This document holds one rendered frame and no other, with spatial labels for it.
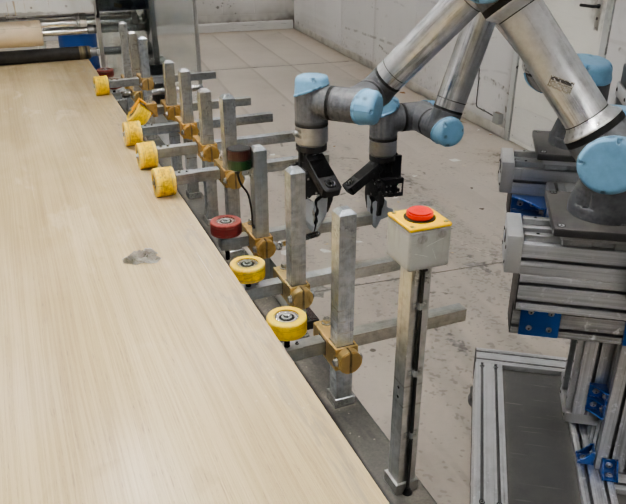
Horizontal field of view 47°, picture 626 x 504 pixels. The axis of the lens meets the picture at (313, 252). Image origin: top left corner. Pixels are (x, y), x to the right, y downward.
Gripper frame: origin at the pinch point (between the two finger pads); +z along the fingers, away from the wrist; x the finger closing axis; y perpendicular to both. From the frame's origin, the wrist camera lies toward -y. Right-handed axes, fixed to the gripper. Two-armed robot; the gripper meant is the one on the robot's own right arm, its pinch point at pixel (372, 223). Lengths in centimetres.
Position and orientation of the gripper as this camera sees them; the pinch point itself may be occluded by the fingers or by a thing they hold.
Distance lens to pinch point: 202.0
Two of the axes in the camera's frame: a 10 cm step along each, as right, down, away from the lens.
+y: 9.2, -1.7, 3.4
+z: 0.0, 9.0, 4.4
